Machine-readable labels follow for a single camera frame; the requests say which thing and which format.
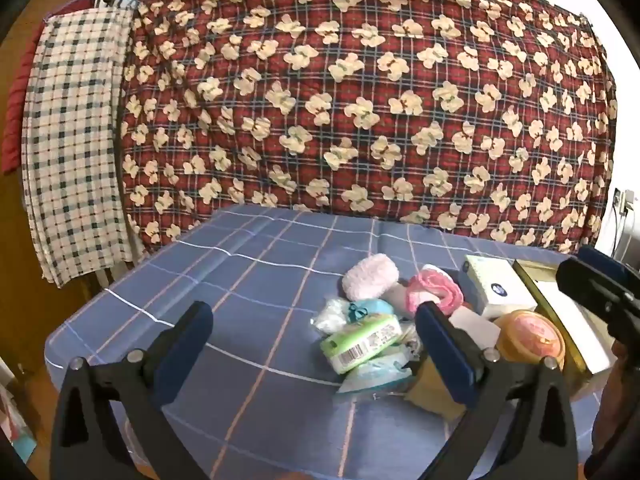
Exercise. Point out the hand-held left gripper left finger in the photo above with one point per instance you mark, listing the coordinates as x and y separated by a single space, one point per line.
187 350

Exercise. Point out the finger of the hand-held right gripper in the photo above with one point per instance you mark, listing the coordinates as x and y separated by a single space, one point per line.
605 262
585 285

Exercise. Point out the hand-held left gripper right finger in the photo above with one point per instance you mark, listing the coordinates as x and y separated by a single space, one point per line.
445 355

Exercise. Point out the clear printed plastic packet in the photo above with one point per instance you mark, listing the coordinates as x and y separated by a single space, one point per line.
412 340

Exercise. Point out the white sponge block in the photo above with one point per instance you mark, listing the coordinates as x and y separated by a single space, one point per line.
475 327

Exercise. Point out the gold tin box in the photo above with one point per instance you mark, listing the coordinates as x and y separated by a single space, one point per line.
575 340

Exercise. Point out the white cloth with pink trim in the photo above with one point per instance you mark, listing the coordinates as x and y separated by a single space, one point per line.
435 285

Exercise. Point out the blue white tissue packet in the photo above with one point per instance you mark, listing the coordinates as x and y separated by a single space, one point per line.
375 375

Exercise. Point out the green wipes packet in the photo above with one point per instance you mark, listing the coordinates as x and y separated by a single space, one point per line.
360 342

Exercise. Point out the teal cloth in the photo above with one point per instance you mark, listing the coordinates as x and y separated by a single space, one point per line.
372 308

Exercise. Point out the pink fluffy towel roll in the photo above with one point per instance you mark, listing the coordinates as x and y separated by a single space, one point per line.
370 275

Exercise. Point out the clear plastic bag of cotton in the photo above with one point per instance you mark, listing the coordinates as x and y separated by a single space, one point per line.
330 317

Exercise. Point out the person's right forearm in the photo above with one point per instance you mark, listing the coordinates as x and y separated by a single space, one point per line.
612 410

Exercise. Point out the patterned tissue box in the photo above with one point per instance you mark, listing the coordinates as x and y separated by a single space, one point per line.
500 285

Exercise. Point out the blue plaid bedsheet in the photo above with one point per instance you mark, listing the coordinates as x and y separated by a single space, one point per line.
225 270

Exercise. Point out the wooden door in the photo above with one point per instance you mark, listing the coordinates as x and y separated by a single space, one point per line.
10 220

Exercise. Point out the white green checkered cloth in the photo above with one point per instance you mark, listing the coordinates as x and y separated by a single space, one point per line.
70 135

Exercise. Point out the red knitted cloth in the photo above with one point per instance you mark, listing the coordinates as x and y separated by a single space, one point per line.
15 125

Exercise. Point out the red plaid teddy print blanket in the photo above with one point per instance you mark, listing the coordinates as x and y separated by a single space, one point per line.
350 60

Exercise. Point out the wall socket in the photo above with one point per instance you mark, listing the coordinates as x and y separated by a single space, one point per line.
621 200

